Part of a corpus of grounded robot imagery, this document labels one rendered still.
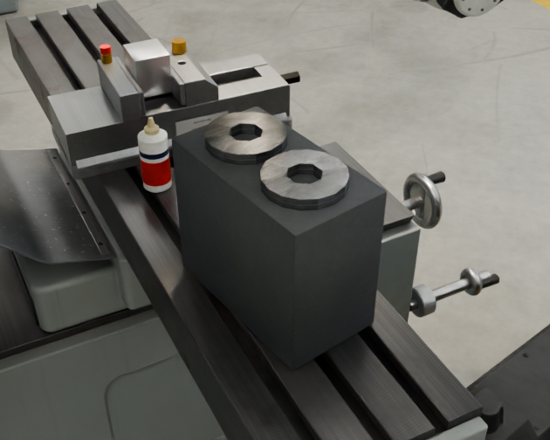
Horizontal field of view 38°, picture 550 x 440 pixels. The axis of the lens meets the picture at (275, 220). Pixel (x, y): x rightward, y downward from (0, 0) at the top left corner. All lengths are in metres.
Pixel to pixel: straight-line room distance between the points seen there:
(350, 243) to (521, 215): 1.93
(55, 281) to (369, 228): 0.53
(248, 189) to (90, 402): 0.63
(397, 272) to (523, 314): 0.92
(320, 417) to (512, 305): 1.58
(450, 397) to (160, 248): 0.41
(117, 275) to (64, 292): 0.08
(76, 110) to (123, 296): 0.28
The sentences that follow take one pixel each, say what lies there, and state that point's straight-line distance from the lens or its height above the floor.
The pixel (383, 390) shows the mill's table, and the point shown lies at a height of 0.92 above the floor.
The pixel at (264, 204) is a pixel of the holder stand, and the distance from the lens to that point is 0.79.
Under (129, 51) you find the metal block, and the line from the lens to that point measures 1.20.
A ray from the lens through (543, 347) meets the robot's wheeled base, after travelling 1.42.
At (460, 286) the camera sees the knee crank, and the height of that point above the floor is 0.51.
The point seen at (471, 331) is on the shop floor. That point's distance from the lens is 2.27.
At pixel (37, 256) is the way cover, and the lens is 1.12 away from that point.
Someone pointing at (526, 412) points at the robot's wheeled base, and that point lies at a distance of 1.32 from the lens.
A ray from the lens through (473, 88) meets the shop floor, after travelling 3.42.
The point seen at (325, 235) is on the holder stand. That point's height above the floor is 1.09.
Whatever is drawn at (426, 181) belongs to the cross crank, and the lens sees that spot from 1.60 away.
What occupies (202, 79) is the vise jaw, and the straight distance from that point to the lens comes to 1.18.
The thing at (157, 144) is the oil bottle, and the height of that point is 1.00.
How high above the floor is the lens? 1.57
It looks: 38 degrees down
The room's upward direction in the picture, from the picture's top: straight up
